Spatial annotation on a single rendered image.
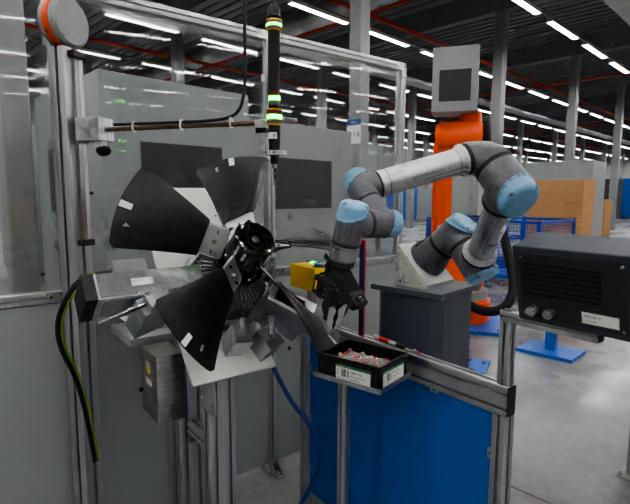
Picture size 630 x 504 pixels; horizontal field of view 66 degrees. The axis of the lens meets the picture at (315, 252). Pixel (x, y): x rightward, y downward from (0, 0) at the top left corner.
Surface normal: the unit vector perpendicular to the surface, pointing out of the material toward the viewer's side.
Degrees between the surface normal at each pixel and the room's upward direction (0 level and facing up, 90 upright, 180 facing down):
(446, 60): 90
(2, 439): 90
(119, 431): 90
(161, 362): 90
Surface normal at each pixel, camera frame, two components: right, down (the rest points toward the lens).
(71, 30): 0.95, 0.04
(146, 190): 0.32, -0.14
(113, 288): 0.47, -0.56
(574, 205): -0.71, 0.08
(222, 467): 0.61, 0.10
